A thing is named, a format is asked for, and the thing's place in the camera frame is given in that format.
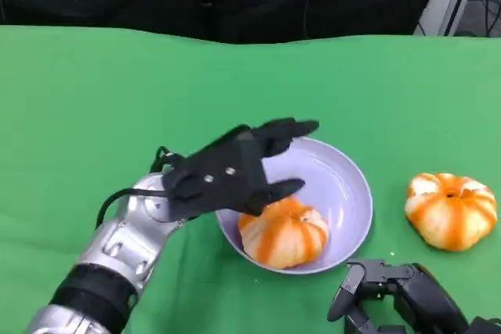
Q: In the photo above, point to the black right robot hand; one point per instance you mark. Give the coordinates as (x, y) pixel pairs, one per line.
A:
(419, 295)

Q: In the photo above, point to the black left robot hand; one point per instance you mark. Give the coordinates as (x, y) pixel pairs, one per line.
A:
(223, 177)

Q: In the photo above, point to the orange white toy bread roll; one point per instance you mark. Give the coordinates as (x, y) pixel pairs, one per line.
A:
(450, 216)
(282, 236)

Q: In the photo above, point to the lilac plate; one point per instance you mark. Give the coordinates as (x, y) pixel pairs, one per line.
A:
(336, 193)

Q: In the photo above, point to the green table cloth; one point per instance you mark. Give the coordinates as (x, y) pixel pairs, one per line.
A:
(117, 95)

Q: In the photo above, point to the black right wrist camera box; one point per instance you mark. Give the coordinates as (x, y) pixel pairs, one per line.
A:
(485, 326)

